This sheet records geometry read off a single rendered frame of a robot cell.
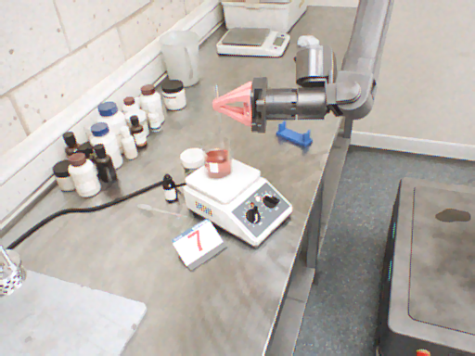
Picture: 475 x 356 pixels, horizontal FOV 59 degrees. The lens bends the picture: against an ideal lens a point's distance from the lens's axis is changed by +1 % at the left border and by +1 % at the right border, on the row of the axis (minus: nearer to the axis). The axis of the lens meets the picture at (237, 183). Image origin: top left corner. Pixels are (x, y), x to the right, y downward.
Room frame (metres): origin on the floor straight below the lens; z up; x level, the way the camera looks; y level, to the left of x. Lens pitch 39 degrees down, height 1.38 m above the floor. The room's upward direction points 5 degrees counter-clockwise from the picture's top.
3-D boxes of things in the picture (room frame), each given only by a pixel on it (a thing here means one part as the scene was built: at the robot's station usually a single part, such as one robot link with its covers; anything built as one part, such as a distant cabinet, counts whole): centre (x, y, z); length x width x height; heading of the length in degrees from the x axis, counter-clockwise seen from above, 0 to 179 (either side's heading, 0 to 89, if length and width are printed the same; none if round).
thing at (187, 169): (0.79, 0.10, 0.79); 0.06 x 0.06 x 0.08
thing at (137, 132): (0.97, 0.26, 0.79); 0.04 x 0.04 x 0.09
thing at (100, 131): (0.89, 0.33, 0.81); 0.06 x 0.06 x 0.11
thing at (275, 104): (0.67, -0.08, 1.01); 0.10 x 0.07 x 0.07; 171
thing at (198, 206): (0.68, 0.01, 0.79); 0.22 x 0.13 x 0.08; 47
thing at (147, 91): (1.10, 0.23, 0.80); 0.06 x 0.06 x 0.11
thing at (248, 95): (0.70, -0.01, 1.01); 0.09 x 0.07 x 0.07; 81
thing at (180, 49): (1.34, 0.15, 0.82); 0.18 x 0.13 x 0.15; 22
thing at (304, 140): (0.94, -0.16, 0.77); 0.10 x 0.03 x 0.04; 45
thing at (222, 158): (0.71, 0.04, 0.88); 0.07 x 0.06 x 0.08; 25
